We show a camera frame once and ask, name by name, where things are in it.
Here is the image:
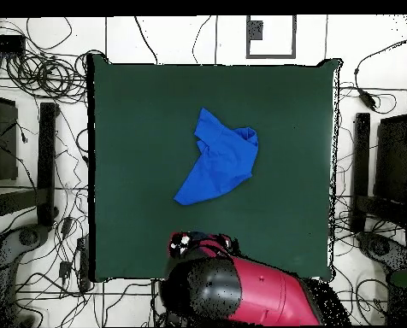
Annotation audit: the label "blue shirt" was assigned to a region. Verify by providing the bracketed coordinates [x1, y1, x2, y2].
[173, 107, 260, 207]

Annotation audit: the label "black flat device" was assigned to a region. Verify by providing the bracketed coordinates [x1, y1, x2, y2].
[0, 34, 27, 54]

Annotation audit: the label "black power strip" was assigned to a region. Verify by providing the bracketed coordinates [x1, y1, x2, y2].
[75, 235, 92, 291]

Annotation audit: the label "dark green tablecloth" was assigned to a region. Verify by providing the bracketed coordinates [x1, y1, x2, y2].
[86, 53, 343, 283]

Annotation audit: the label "grey caster stand base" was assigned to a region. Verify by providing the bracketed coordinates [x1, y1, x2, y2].
[0, 223, 52, 327]
[355, 230, 407, 274]

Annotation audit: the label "black box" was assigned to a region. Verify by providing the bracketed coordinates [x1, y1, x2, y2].
[373, 114, 407, 206]
[0, 94, 19, 182]

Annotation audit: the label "black power adapter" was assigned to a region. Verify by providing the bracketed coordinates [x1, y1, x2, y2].
[357, 87, 378, 112]

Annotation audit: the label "black stand frame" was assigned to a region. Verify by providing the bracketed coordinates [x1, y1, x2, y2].
[351, 112, 407, 233]
[0, 102, 60, 227]

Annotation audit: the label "grey square frame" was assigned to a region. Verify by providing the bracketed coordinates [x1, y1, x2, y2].
[245, 15, 298, 60]

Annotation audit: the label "coiled black cables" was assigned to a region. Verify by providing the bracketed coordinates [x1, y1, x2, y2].
[4, 50, 89, 104]

